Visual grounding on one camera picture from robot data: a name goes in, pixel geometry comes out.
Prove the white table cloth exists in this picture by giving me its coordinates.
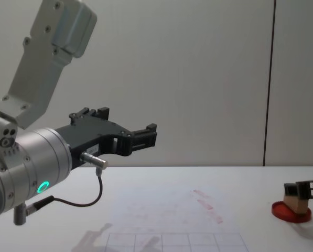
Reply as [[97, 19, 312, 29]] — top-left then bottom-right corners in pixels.
[[0, 165, 313, 252]]

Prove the small wooden block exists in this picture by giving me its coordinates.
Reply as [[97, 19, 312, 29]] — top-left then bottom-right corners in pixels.
[[283, 193, 309, 216]]

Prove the white sheet with grid lines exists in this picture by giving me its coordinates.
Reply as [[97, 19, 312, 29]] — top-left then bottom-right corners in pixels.
[[103, 232, 252, 252]]

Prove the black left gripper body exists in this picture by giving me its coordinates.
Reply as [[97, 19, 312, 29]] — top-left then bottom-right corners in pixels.
[[55, 119, 133, 170]]

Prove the red round disc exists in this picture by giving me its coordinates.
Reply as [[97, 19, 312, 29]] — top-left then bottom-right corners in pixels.
[[271, 200, 312, 224]]

